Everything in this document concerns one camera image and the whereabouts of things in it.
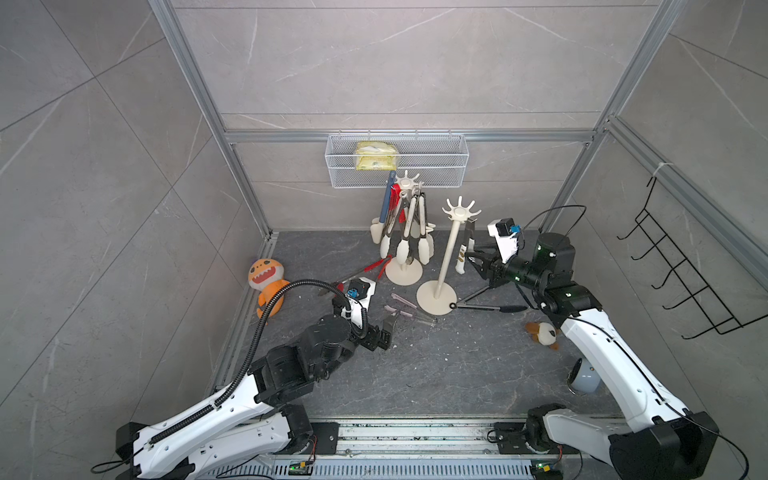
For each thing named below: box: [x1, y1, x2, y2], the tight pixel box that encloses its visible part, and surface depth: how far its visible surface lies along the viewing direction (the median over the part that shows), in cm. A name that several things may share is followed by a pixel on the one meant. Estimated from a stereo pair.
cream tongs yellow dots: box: [455, 217, 477, 275], surface depth 75 cm
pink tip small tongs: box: [384, 292, 438, 323], surface depth 99 cm
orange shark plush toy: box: [248, 258, 291, 319], surface depth 100 cm
